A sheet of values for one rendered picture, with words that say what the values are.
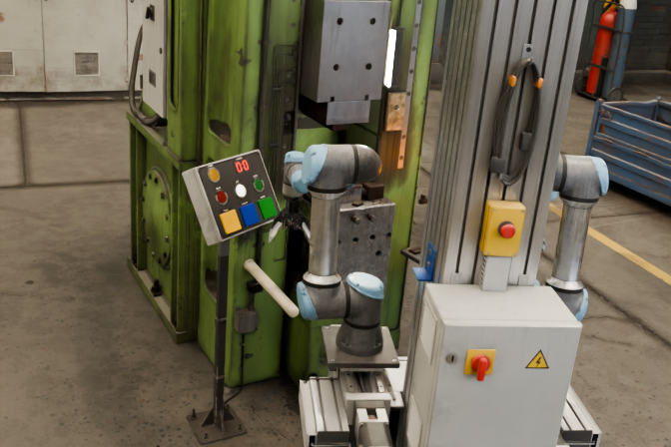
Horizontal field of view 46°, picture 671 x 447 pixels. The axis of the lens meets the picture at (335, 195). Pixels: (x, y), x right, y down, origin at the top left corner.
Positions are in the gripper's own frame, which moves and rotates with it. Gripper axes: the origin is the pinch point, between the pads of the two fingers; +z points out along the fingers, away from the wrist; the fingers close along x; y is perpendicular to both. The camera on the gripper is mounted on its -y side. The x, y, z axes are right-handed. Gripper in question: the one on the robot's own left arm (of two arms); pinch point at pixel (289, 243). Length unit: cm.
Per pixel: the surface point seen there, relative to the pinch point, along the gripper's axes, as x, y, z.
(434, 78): 233, -715, 86
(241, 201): -18.1, -9.7, -12.2
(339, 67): 19, -44, -57
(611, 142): 292, -337, 52
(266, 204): -8.5, -15.9, -8.9
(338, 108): 20, -44, -40
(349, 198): 29, -48, 0
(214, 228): -27.4, 3.0, -6.2
